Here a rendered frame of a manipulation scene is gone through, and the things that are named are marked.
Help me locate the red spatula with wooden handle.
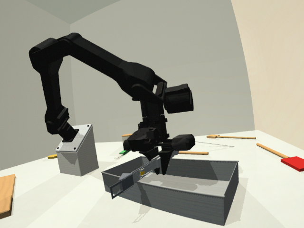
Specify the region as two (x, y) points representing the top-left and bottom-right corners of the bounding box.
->
(256, 143), (304, 172)

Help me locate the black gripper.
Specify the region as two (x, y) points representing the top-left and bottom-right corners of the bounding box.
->
(123, 115), (195, 175)

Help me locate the grey cylindrical jar with orange lid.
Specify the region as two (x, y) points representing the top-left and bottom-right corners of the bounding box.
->
(122, 134), (132, 143)

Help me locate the grey rectangular roasting tin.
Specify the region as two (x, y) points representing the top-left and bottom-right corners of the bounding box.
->
(101, 156), (239, 226)

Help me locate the light wooden board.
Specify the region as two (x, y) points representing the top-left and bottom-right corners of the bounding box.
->
(0, 174), (16, 219)

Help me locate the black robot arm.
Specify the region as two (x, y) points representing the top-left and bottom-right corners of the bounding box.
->
(29, 33), (193, 152)

